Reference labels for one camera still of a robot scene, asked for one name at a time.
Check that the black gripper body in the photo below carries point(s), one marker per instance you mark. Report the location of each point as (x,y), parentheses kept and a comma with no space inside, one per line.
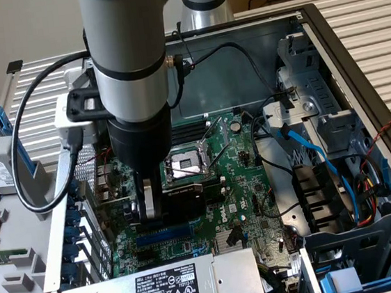
(142,141)

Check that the green graphics card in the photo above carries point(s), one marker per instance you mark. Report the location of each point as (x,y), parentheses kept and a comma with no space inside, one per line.
(184,203)

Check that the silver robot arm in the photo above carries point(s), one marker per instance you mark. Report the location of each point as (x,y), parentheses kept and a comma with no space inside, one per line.
(124,38)

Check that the blue expansion slot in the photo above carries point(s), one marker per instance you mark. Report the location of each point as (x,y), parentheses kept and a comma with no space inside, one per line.
(169,234)

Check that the black RAM slot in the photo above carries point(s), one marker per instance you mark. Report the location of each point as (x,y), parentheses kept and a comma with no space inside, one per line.
(190,132)
(190,125)
(213,183)

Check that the CPU socket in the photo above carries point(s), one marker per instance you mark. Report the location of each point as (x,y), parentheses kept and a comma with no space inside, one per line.
(186,163)

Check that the short black expansion slot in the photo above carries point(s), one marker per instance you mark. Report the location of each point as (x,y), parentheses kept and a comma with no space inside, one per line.
(147,254)

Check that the metal socket cover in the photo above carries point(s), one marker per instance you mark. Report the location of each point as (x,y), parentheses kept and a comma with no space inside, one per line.
(204,150)

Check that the blue slot retention clip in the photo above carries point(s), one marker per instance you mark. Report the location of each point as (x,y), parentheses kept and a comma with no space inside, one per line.
(76,187)
(70,272)
(72,235)
(72,218)
(72,202)
(71,253)

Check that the silver chipset heat sink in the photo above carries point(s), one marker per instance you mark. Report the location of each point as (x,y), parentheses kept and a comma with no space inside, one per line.
(223,241)

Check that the green motherboard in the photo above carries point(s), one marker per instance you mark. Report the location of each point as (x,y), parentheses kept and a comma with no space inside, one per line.
(241,183)

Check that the round coin battery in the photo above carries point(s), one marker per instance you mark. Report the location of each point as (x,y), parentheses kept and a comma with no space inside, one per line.
(236,126)

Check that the open PC case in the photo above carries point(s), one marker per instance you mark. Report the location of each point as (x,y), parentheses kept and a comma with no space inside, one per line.
(228,90)

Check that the grey parts rack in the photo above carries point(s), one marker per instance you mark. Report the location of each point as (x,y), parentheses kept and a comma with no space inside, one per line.
(21,220)

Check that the black table end cap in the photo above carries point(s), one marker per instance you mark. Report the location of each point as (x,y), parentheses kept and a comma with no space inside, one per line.
(15,66)

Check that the green RAM stick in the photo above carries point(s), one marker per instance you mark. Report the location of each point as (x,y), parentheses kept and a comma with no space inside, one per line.
(4,257)

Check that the black fan shroud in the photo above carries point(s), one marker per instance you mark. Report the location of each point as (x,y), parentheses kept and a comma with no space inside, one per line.
(312,190)

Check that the metal disk bay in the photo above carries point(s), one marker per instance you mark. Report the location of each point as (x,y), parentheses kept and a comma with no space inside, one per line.
(315,85)

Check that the blue disk tray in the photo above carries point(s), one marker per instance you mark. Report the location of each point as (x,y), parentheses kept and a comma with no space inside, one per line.
(326,288)

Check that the grey disk cage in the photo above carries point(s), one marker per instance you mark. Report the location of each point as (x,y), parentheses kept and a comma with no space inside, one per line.
(349,242)

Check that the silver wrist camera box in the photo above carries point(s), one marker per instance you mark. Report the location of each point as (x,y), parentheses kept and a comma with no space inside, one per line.
(60,122)

